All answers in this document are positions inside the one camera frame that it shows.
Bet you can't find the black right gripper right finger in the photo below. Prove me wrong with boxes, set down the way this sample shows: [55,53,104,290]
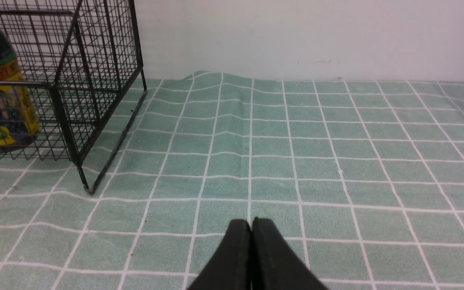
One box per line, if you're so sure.
[251,217,328,290]

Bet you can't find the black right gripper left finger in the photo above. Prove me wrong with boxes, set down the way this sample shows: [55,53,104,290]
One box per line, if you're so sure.
[188,219,252,290]

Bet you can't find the green checkered tablecloth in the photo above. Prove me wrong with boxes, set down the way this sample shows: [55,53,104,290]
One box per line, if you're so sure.
[0,72,464,290]

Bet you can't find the black wire mesh shelf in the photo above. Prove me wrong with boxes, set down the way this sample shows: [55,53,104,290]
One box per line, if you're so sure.
[0,0,147,195]

